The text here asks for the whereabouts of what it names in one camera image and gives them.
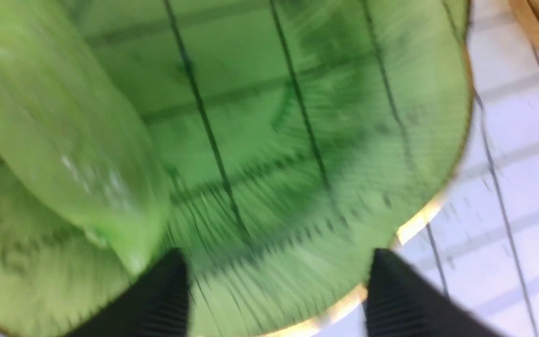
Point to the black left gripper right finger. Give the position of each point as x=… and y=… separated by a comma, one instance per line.
x=401, y=303

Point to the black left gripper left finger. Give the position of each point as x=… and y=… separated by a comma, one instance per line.
x=152, y=304

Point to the green cucumber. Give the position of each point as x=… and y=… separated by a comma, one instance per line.
x=73, y=138

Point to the green glass plate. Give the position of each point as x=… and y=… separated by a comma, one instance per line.
x=52, y=276

